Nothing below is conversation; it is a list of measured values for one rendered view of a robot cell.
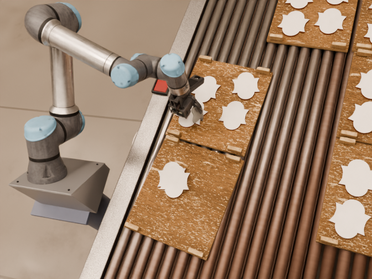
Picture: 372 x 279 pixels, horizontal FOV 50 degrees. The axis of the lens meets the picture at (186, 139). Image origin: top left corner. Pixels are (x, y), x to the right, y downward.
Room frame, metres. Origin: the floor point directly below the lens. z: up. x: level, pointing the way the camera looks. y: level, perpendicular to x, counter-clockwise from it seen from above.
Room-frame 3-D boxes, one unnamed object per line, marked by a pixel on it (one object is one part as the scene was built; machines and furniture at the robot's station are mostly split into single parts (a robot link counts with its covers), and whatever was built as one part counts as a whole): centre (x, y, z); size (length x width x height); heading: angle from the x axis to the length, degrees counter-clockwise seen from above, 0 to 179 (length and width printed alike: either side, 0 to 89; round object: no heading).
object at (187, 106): (0.82, -0.04, 1.16); 0.09 x 0.08 x 0.12; 129
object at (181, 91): (0.82, -0.06, 1.24); 0.08 x 0.08 x 0.05
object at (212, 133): (0.87, -0.19, 0.93); 0.41 x 0.35 x 0.02; 138
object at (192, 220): (0.56, 0.09, 0.93); 0.41 x 0.35 x 0.02; 136
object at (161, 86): (1.08, 0.00, 0.92); 0.06 x 0.06 x 0.01; 51
